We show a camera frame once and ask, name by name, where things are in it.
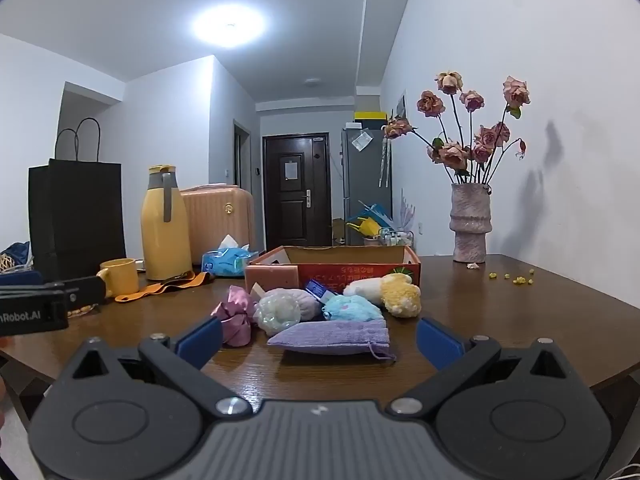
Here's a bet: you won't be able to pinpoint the round ceiling light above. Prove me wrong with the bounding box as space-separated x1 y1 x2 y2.
192 4 266 48

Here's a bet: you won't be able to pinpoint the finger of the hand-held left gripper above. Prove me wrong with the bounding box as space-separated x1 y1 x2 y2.
64 276 107 308

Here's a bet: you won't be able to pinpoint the pink ceramic vase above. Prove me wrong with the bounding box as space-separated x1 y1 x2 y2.
449 182 493 264

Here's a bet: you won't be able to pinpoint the small blue tissue packet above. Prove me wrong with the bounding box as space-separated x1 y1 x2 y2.
303 278 346 306

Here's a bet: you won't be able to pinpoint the scattered yellow beads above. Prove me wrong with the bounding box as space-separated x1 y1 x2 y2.
489 270 535 285

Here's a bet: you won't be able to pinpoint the black paper bag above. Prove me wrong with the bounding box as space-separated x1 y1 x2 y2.
27 117 126 282

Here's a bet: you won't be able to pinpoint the pink satin scrunchie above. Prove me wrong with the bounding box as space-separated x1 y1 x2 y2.
211 285 258 347

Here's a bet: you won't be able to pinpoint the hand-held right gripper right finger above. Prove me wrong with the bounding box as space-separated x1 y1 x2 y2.
387 317 588 417

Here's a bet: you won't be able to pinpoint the blue plush toy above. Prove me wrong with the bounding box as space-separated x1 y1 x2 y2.
321 294 385 323

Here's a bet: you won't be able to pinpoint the white mesh bath ball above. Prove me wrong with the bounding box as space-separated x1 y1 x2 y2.
254 293 302 337

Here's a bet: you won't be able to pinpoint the dried rose bouquet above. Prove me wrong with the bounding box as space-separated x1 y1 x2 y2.
382 71 531 186

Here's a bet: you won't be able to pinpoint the red cardboard box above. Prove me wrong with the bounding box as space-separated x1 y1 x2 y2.
245 246 421 302

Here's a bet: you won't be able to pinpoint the blue shopping bag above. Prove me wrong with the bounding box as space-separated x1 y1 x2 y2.
357 200 401 231

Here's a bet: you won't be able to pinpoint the snack packet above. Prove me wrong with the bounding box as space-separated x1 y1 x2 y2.
0 242 36 273

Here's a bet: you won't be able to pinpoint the yellow shopping bag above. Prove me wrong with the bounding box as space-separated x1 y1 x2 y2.
346 216 381 237

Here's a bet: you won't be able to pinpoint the yellow thermos jug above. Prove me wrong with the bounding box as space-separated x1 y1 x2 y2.
141 164 194 281

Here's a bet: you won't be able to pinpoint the folded umbrella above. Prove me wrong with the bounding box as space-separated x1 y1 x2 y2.
378 135 393 188

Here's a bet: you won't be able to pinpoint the dark entrance door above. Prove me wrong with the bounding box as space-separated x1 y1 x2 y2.
262 132 331 248

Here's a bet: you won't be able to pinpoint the pink ribbed suitcase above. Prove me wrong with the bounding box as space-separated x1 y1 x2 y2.
180 185 254 266

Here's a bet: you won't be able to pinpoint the wire rack with bottles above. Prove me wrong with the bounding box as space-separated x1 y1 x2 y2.
377 227 415 247

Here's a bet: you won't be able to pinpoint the orange leather strap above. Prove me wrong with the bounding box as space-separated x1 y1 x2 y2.
115 271 213 303

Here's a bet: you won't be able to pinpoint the purple towel pouch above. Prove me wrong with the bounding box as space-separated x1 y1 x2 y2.
266 320 397 362

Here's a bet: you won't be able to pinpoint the yellow mug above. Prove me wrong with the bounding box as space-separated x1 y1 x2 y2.
96 258 140 297

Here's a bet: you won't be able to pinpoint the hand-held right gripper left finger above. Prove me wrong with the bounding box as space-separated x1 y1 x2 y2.
52 316 253 417

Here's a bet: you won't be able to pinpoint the grey refrigerator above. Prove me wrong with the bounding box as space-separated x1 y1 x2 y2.
341 126 393 221

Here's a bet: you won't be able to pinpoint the white yellow plush toy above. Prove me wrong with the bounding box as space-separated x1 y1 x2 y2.
343 274 422 318

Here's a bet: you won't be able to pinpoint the large blue tissue pack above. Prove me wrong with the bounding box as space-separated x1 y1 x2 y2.
201 234 260 277

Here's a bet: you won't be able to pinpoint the dark side door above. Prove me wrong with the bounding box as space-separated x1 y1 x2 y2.
233 120 251 192

